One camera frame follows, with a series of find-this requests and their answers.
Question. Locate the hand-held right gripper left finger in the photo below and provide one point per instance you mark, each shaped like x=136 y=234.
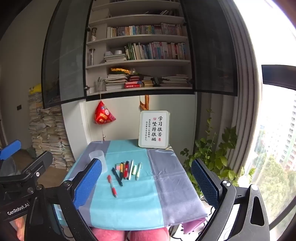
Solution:
x=87 y=183

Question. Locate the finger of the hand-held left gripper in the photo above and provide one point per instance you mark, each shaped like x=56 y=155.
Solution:
x=42 y=161
x=9 y=149

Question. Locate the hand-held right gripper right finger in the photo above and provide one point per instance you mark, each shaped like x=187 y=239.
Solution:
x=205 y=183

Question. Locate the translucent plastic cup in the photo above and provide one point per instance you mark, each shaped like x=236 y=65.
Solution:
x=97 y=155

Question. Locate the pink marker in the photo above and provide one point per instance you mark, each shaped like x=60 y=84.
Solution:
x=117 y=165

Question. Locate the blue transparent pen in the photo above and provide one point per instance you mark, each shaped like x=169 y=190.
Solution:
x=128 y=173

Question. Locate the white pen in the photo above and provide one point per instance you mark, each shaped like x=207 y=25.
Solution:
x=131 y=165

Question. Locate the clear mint pen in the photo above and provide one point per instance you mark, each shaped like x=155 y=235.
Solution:
x=138 y=171

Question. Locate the person's left hand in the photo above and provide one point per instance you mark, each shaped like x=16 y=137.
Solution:
x=19 y=228

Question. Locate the large pile of paper books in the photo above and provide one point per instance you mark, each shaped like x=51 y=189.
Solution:
x=53 y=139

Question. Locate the green leafy plant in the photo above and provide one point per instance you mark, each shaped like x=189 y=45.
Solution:
x=219 y=160

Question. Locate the blue and grey tablecloth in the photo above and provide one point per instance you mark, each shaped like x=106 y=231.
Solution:
x=138 y=204

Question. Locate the person's left leg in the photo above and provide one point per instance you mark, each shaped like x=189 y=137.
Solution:
x=108 y=235

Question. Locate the person's leg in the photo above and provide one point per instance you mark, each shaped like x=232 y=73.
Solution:
x=150 y=235
x=108 y=235

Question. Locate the yellow plush toy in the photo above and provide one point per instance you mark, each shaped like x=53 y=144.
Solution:
x=35 y=89

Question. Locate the red pyramid hanging ornament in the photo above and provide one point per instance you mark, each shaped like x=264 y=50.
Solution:
x=103 y=114

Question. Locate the framed calligraphy sign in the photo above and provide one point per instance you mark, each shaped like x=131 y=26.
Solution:
x=153 y=129

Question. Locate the person's right leg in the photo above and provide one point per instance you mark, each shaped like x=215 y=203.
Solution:
x=150 y=235

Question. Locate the clear pen holder on shelf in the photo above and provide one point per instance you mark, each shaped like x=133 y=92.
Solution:
x=99 y=87

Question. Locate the apartment building outside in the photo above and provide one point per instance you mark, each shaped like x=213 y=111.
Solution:
x=290 y=139

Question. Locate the grey curtain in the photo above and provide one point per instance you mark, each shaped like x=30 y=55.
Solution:
x=245 y=92

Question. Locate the tall stack of white books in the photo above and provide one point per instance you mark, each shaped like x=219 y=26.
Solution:
x=115 y=83

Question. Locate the dark glass cabinet door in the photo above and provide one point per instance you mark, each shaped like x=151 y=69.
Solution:
x=67 y=58
x=212 y=58

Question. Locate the wide stack of magazines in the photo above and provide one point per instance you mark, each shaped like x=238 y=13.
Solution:
x=174 y=81

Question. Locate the red books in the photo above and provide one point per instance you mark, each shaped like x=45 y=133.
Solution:
x=133 y=85

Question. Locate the tall glass jar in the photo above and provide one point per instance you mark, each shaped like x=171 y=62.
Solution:
x=92 y=56

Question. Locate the short stack of mixed books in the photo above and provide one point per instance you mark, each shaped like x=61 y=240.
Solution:
x=147 y=82

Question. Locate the yellow flower garland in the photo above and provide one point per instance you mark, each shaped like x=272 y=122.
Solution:
x=119 y=70

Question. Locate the small stack of flat books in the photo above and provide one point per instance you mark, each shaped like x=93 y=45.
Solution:
x=114 y=58

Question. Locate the white bookshelf cabinet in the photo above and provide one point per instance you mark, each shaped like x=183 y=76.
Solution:
x=138 y=62

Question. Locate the roll of tape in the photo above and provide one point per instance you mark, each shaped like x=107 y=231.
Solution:
x=118 y=52

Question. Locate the small glass jar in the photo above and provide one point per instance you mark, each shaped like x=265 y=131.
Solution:
x=94 y=33

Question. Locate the row of books, green spines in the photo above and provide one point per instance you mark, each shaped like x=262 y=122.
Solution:
x=157 y=51

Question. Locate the long row of books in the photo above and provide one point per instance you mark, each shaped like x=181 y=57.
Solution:
x=143 y=30

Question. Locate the dark window frame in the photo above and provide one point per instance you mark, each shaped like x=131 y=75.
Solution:
x=277 y=76

